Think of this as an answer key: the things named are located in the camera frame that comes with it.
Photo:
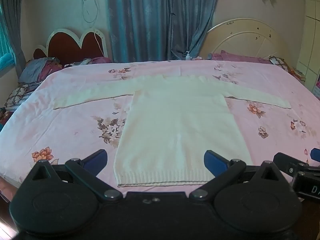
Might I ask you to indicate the blue grey curtain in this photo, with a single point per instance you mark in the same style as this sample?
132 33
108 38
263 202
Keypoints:
150 17

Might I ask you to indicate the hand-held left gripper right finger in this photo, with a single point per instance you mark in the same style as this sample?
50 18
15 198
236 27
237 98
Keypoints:
214 161

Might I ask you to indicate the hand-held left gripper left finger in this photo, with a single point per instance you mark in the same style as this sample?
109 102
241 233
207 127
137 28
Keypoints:
96 160

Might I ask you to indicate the red heart-shaped headboard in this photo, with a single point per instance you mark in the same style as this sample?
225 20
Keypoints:
65 47

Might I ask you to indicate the cream round headboard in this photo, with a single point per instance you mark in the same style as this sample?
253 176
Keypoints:
250 42

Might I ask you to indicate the white pump bottle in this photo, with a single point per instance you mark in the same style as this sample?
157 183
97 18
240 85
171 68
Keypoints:
187 57

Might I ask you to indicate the pile of clothes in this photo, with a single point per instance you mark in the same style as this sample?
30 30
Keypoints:
78 62

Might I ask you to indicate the blue pillow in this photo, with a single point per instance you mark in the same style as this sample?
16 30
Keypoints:
35 67

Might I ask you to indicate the white knit sweater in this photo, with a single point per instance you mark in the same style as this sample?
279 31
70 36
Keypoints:
175 130

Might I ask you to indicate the cream wardrobe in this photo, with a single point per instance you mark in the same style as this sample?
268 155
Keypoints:
311 42

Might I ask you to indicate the grey side curtain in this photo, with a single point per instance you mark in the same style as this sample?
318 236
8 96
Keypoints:
12 17

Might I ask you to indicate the magenta pillow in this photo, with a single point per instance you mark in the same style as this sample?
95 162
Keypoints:
101 60

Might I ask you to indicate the pink pillow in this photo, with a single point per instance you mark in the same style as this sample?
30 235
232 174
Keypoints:
237 57

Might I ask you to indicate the pink floral bedsheet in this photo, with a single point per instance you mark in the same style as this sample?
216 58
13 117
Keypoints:
75 135

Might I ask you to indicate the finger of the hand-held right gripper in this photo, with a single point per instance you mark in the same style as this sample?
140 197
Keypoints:
315 154
291 163

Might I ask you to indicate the lattice patterned pillow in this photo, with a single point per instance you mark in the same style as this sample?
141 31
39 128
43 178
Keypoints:
281 63
20 95

